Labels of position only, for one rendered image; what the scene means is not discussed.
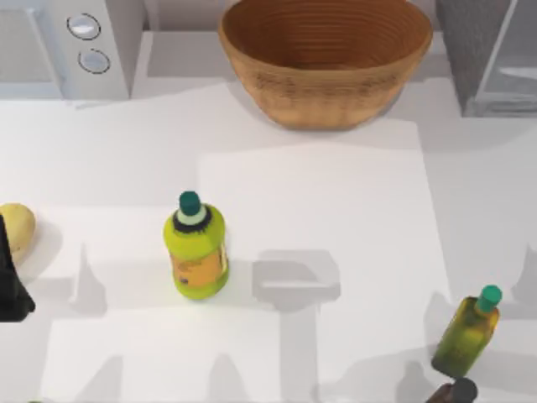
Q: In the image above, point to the lime green bottle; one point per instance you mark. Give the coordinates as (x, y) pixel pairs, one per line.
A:
(197, 256)

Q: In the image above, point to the brown woven basket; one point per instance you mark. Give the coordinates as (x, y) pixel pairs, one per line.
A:
(325, 54)

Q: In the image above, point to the small round microwave knob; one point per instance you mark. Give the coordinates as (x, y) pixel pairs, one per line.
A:
(94, 60)

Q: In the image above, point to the olive green bottle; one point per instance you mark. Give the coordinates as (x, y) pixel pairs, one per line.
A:
(465, 336)

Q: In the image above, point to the large round microwave knob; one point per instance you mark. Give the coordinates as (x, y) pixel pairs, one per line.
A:
(83, 26)

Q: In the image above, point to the grey cabinet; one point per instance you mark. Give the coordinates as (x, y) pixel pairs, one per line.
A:
(486, 54)

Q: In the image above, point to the pale microwave oven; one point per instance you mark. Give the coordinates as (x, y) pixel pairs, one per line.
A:
(50, 50)

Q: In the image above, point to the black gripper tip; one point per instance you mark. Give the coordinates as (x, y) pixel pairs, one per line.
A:
(10, 285)

